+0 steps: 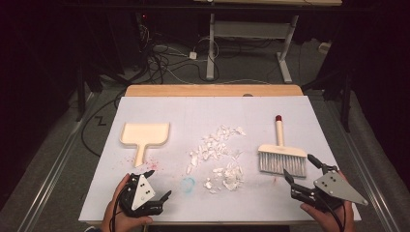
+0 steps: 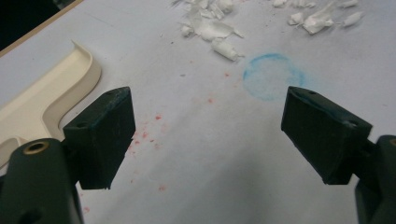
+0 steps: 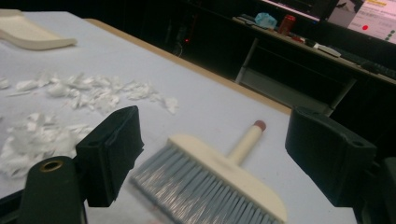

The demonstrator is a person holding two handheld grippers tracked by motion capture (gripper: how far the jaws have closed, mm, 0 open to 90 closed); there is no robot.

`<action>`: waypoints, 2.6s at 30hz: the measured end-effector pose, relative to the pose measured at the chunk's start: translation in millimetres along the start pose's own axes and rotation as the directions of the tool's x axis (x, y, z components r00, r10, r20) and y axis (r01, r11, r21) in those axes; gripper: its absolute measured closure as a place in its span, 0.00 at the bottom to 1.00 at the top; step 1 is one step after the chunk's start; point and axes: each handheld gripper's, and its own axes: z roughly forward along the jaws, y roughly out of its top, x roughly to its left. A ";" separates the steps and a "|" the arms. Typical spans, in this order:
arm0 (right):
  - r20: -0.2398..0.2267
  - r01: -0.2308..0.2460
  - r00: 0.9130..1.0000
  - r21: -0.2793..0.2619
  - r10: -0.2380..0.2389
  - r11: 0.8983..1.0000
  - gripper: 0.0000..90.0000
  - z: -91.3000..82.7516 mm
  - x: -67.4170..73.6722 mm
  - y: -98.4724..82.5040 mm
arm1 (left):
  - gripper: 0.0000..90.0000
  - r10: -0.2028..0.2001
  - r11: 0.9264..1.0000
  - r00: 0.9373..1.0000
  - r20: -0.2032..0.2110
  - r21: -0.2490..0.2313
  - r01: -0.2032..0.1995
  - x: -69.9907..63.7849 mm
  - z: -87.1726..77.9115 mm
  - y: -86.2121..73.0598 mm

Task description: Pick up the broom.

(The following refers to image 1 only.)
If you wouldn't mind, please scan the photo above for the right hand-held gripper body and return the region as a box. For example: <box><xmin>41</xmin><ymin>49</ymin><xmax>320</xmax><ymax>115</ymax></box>
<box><xmin>289</xmin><ymin>163</ymin><xmax>369</xmax><ymax>214</ymax></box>

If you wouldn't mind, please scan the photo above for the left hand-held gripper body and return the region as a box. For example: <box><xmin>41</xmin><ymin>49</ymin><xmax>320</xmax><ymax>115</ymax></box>
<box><xmin>118</xmin><ymin>173</ymin><xmax>163</xmax><ymax>218</ymax></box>

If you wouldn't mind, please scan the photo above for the cream brush with red tip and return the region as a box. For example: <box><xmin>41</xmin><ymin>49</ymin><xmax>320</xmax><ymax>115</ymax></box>
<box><xmin>256</xmin><ymin>114</ymin><xmax>308</xmax><ymax>178</ymax></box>

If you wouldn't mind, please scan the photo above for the pile of white paper scraps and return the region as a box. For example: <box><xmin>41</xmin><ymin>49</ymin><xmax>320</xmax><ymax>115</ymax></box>
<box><xmin>186</xmin><ymin>125</ymin><xmax>248</xmax><ymax>195</ymax></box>

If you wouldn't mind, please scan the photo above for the person's left hand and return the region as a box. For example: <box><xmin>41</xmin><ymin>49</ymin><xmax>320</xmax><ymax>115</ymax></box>
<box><xmin>100</xmin><ymin>173</ymin><xmax>154</xmax><ymax>232</ymax></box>

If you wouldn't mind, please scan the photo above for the person's right hand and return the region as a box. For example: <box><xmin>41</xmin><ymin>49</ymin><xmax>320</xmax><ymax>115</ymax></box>
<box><xmin>299</xmin><ymin>170</ymin><xmax>356</xmax><ymax>232</ymax></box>

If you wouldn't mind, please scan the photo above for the cream plastic dustpan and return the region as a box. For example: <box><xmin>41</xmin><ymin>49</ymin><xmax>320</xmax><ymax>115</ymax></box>
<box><xmin>119</xmin><ymin>122</ymin><xmax>171</xmax><ymax>168</ymax></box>

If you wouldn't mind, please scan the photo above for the wooden table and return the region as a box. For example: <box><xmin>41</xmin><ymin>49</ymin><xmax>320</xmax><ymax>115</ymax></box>
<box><xmin>124</xmin><ymin>84</ymin><xmax>305</xmax><ymax>98</ymax></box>

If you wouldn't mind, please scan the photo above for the white foam board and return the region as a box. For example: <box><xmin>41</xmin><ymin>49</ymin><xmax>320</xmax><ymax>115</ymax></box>
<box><xmin>77</xmin><ymin>95</ymin><xmax>363</xmax><ymax>224</ymax></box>

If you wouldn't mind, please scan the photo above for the small white box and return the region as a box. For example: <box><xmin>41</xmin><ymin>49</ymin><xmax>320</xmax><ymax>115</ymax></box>
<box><xmin>318</xmin><ymin>42</ymin><xmax>333</xmax><ymax>55</ymax></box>

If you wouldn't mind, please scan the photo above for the white-legged desk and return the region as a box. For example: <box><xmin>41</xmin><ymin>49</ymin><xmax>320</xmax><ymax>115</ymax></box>
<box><xmin>192</xmin><ymin>0</ymin><xmax>343</xmax><ymax>84</ymax></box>

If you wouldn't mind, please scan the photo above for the metal floor rail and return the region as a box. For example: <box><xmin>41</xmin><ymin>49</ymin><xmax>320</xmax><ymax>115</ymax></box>
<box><xmin>14</xmin><ymin>91</ymin><xmax>98</xmax><ymax>232</ymax></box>
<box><xmin>317</xmin><ymin>91</ymin><xmax>402</xmax><ymax>232</ymax></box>

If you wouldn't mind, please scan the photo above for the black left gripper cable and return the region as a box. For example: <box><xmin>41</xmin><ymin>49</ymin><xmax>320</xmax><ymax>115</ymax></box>
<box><xmin>109</xmin><ymin>188</ymin><xmax>130</xmax><ymax>232</ymax></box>

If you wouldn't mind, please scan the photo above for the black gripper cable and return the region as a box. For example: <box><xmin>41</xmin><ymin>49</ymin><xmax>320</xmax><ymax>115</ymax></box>
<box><xmin>109</xmin><ymin>188</ymin><xmax>130</xmax><ymax>232</ymax></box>
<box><xmin>317</xmin><ymin>196</ymin><xmax>347</xmax><ymax>232</ymax></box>

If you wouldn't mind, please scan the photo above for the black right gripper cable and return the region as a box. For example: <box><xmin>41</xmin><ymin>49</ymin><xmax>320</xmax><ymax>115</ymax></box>
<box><xmin>317</xmin><ymin>196</ymin><xmax>347</xmax><ymax>232</ymax></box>

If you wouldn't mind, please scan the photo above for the long black floor cable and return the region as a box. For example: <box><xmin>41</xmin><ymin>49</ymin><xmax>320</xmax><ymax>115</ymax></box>
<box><xmin>80</xmin><ymin>93</ymin><xmax>127</xmax><ymax>159</ymax></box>

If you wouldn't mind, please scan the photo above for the tangle of floor cables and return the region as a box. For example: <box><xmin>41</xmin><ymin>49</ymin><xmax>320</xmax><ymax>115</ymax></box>
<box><xmin>136</xmin><ymin>23</ymin><xmax>221</xmax><ymax>85</ymax></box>

